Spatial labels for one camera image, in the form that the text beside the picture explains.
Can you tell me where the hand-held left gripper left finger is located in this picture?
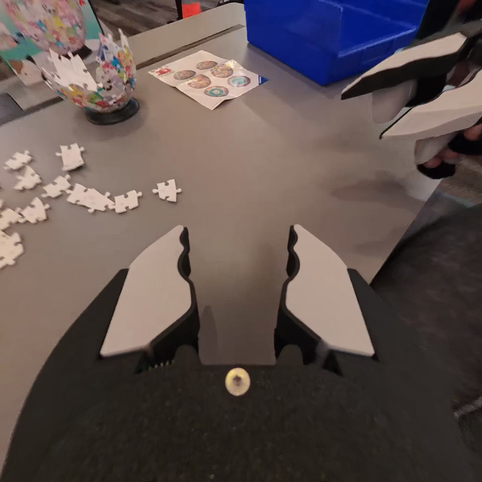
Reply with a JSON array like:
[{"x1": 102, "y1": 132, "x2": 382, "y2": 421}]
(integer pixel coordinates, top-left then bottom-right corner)
[{"x1": 100, "y1": 226, "x2": 199, "y2": 357}]

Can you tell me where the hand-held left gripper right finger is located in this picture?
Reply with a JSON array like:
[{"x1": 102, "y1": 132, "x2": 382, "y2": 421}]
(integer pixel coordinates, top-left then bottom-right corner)
[{"x1": 276, "y1": 225, "x2": 375, "y2": 364}]

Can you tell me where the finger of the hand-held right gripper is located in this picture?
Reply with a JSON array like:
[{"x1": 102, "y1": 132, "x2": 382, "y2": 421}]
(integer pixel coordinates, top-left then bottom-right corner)
[
  {"x1": 341, "y1": 34, "x2": 471, "y2": 99},
  {"x1": 381, "y1": 91, "x2": 482, "y2": 141}
]

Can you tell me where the partly built white puzzle ball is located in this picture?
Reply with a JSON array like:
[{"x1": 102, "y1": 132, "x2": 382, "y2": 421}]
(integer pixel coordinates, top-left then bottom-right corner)
[{"x1": 38, "y1": 29, "x2": 138, "y2": 113}]

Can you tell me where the pile of loose puzzle pieces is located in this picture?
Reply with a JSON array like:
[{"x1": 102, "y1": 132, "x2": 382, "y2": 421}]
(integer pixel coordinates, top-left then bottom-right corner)
[{"x1": 0, "y1": 143, "x2": 183, "y2": 270}]

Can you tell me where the colourful puzzle ball box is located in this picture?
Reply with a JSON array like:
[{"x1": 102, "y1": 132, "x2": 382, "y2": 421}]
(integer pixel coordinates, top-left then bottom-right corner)
[{"x1": 0, "y1": 0, "x2": 102, "y2": 85}]

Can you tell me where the blue plastic bin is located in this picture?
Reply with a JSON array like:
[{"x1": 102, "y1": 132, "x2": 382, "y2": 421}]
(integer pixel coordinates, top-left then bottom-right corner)
[{"x1": 244, "y1": 0, "x2": 430, "y2": 86}]

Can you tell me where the person's dark clothing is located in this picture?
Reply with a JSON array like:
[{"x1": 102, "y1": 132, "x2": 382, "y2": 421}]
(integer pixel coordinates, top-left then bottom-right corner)
[{"x1": 372, "y1": 204, "x2": 482, "y2": 452}]

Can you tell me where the printed instruction sheet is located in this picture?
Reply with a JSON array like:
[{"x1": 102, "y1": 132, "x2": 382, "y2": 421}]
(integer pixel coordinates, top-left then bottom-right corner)
[{"x1": 149, "y1": 50, "x2": 268, "y2": 111}]

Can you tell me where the black ring stand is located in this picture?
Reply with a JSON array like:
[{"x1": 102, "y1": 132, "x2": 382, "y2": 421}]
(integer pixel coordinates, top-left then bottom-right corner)
[{"x1": 83, "y1": 97, "x2": 141, "y2": 126}]

